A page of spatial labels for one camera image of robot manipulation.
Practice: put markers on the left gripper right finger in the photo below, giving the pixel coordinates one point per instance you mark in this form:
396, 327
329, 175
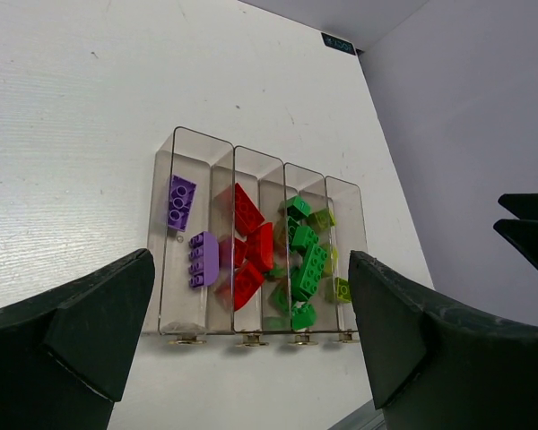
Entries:
436, 363

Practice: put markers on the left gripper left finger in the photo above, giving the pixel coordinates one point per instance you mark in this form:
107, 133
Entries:
66, 353

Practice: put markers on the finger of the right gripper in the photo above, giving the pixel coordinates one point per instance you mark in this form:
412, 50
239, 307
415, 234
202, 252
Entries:
523, 235
522, 205

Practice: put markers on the yellow-green lego brick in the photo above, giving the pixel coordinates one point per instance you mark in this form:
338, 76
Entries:
338, 291
322, 220

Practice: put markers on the green L-shaped lego plate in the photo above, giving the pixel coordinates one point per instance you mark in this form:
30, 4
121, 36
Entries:
305, 279

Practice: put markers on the small green lego brick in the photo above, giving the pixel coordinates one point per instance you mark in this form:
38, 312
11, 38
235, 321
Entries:
303, 238

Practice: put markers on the small purple lego brick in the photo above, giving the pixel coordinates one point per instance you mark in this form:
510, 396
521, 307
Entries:
204, 260

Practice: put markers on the small red lego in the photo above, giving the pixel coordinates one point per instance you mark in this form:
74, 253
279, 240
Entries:
246, 282

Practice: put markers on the red rounded lego brick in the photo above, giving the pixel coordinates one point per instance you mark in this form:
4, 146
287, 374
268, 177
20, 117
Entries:
260, 247

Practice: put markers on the green number one lego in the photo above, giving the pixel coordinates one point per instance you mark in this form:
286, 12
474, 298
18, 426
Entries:
296, 208

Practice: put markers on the large red lego brick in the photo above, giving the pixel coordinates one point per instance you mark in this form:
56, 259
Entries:
247, 216

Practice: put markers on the tiny green lego brick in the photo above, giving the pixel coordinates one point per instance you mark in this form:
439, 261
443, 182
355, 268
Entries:
276, 273

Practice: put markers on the small red lego brick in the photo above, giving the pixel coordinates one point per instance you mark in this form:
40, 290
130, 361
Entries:
232, 252

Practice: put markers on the clear bin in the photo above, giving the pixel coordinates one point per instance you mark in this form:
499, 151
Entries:
175, 307
343, 199
246, 167
276, 298

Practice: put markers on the right blue label sticker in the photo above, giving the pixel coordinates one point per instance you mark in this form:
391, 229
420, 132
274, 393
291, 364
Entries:
338, 44

